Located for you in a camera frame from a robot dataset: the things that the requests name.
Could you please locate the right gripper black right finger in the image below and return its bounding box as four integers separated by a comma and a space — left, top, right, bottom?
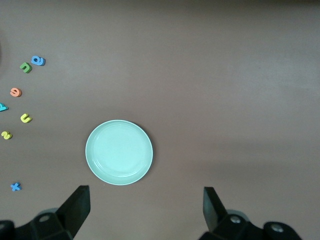
199, 186, 265, 240

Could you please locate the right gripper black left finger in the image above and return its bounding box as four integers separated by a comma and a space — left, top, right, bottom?
14, 185, 91, 240

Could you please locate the light green round plate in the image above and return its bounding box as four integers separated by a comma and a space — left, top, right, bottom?
85, 119, 154, 186

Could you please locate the orange foam letter e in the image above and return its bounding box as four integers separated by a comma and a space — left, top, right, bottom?
9, 87, 23, 98

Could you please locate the blue foam letter a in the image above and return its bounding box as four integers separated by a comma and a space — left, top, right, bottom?
30, 55, 46, 67

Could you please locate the green foam letter n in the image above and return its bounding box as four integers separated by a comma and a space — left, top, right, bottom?
19, 62, 33, 74

